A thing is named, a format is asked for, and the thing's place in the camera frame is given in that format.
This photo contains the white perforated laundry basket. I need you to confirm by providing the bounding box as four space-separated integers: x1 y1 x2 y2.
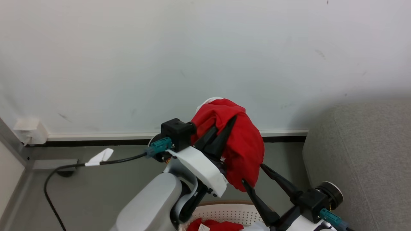
179 200 274 231

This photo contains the black cable with teal plug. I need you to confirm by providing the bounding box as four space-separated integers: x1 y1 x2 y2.
44 136 174 231

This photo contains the grey framed beige panel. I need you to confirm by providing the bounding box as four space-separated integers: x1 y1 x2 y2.
0 117 34 231

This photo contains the white paper cable tag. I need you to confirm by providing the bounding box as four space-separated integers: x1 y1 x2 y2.
85 148 114 167

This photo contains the grey fabric sofa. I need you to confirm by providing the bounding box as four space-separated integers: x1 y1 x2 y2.
302 99 411 231

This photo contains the white wall socket box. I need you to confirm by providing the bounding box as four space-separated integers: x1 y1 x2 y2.
13 118 49 145

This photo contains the white and black baseboard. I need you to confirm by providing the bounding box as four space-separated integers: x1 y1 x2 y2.
26 129 309 148

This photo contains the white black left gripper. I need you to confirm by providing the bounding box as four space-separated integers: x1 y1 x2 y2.
166 115 238 198

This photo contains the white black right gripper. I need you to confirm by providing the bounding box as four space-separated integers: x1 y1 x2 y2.
241 163 323 231

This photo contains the red garment with white trim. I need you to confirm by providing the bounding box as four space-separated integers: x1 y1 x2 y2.
191 97 266 193

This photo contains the red clothing with white label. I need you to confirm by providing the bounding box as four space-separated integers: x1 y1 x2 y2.
186 218 244 231

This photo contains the short cable with teal plug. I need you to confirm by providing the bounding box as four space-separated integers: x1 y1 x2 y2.
319 208 354 231

